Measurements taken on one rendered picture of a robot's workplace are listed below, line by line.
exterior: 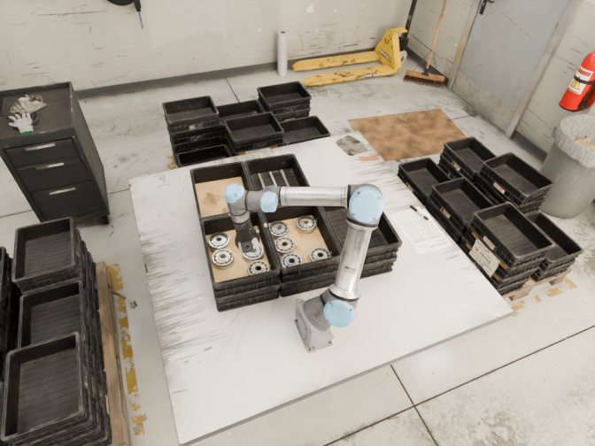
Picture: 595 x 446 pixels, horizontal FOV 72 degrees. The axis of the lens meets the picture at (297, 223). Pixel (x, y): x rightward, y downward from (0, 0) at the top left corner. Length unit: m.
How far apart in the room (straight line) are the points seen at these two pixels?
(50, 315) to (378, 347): 1.73
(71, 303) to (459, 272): 2.10
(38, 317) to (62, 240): 0.46
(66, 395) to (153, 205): 1.04
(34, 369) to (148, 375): 0.64
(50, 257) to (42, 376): 0.72
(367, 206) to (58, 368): 1.61
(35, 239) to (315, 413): 1.91
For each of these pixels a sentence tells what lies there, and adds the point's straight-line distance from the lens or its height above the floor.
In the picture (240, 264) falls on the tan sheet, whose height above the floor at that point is 0.83.
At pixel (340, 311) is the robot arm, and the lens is 1.56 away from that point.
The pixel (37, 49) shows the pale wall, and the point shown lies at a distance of 4.96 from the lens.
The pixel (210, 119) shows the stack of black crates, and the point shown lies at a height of 0.55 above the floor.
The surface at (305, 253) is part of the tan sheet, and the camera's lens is 2.00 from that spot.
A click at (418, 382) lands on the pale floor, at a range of 2.70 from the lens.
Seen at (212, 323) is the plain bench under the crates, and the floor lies 0.70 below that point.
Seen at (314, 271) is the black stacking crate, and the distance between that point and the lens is 1.91.
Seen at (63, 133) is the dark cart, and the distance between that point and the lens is 2.96.
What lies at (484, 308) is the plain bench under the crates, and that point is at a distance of 2.21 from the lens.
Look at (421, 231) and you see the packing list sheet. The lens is 2.41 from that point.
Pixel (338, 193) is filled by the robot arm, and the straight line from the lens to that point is 1.59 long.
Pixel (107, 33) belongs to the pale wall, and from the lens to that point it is 4.87.
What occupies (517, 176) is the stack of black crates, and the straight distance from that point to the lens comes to 3.42.
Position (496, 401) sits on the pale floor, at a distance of 2.83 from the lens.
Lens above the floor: 2.38
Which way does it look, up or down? 47 degrees down
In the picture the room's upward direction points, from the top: 3 degrees clockwise
